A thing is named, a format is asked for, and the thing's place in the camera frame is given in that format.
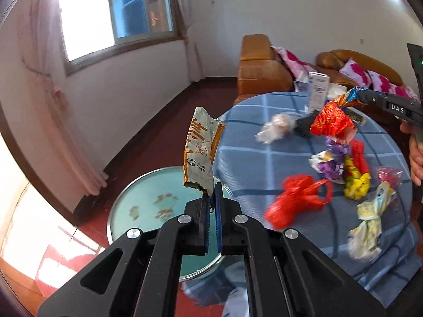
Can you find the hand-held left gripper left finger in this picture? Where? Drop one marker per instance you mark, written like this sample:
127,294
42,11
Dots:
206,218

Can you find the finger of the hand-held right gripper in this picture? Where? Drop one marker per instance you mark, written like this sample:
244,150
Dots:
370,97

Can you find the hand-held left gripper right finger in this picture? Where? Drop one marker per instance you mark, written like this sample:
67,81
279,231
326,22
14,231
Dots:
218,218

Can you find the red foil wrapper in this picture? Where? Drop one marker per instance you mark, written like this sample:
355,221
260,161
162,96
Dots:
330,119

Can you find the red foam net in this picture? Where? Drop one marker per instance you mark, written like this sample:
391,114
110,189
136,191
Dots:
359,157

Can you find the green enamel basin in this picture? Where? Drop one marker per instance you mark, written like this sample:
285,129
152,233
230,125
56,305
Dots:
145,191

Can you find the grey orange snack wrapper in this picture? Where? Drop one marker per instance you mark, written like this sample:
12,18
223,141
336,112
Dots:
198,145

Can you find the red plastic bag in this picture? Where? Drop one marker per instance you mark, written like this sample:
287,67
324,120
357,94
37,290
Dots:
294,201

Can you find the white purple wrapper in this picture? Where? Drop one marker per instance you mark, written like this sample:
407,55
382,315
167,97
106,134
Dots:
325,166

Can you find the person's right hand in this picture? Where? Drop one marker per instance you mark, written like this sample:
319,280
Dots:
417,158

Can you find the pink floral cushion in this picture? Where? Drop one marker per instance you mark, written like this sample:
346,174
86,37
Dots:
373,81

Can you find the white tissue pack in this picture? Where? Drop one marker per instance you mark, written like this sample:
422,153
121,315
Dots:
336,91

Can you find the white carton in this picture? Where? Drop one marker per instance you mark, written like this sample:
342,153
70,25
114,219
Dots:
318,90

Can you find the blue plaid tablecloth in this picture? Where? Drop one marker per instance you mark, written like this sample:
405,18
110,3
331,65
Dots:
244,158

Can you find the pink plastic wrapper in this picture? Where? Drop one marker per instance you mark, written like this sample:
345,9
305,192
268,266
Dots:
390,176

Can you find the clear plastic packet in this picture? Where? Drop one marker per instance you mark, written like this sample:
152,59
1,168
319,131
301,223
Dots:
301,84

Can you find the black crumpled bag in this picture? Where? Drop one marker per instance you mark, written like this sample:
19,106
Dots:
302,127

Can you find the clear plastic wrapper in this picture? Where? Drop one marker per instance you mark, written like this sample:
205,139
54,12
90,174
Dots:
276,127

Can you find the brown leather armchair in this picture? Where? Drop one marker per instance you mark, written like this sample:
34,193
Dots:
261,69

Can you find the white yellow plastic bag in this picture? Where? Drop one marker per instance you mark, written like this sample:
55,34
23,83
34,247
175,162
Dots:
370,218

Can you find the pink curtain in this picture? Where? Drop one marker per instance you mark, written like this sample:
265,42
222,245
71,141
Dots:
190,39
62,105

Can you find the wooden door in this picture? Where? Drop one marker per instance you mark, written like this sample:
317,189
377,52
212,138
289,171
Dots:
16,290

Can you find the window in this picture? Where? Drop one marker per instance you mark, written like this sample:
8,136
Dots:
138,6

